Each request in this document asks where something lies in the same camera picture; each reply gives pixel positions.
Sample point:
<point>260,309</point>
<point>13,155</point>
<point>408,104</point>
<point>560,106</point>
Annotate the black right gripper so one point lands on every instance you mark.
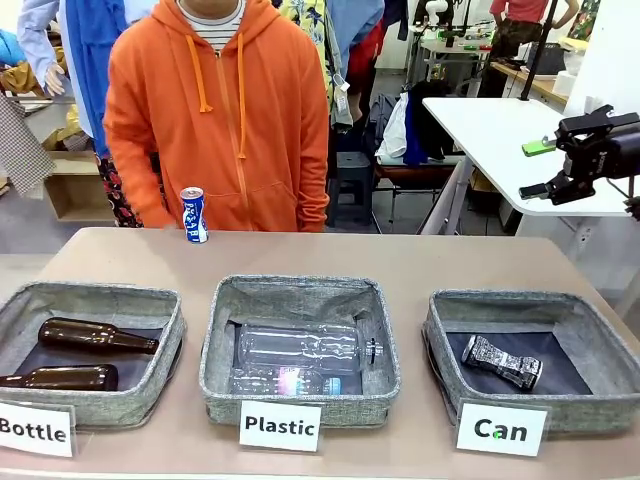
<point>615,150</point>

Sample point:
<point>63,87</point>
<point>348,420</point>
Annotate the crushed black white can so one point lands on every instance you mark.
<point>500,362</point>

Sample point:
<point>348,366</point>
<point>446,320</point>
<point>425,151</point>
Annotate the large clear plastic bottle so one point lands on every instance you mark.
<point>300,345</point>

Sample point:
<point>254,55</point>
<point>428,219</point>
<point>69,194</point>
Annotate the small pink label plastic bottle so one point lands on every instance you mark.
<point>285,382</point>

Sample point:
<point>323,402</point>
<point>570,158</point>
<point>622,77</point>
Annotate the brown glass bottle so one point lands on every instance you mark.
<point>85,335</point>
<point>65,377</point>

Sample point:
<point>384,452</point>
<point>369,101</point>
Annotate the grey fabric can basket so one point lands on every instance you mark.
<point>520,410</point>

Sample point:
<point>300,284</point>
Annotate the white Can label sign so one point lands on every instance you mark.
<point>500,430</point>

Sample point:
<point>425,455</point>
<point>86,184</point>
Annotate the grey fabric plastic basket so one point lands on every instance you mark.
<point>300,410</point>

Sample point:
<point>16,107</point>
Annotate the blue white drink can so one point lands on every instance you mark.
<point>194,220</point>

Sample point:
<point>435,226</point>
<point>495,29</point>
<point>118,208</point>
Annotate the grey fabric bottle basket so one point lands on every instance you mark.
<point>125,400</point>

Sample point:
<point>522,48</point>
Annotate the white background table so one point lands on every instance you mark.
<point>490,130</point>

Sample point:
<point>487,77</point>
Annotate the black vertical pole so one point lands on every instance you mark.
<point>537,55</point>

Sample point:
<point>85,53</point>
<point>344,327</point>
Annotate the background person in red shirt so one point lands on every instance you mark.
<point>510,30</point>

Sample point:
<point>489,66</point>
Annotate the white hanging bag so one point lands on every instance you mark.
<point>397,130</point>

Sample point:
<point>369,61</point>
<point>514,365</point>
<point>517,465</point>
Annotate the black plastic stool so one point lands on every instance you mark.
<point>352,160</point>

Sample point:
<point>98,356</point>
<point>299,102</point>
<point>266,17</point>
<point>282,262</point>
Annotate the yellow floral shirt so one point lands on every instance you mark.
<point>310,15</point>

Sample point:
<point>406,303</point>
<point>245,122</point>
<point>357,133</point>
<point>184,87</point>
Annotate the person in orange hoodie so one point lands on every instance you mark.
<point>225,125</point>

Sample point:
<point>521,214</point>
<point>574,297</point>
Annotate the white Plastic label sign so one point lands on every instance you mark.
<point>280,425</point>

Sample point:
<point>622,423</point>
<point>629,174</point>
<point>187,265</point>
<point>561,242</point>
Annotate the mannequin in blue shirt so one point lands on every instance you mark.
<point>90,60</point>

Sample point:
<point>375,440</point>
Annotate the wooden open box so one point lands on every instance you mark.
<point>75,200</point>

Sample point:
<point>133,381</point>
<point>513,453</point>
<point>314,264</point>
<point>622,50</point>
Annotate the brown checked cloth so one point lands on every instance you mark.
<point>25,150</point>

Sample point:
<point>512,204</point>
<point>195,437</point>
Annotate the white Bottle label sign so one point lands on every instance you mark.
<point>30,430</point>

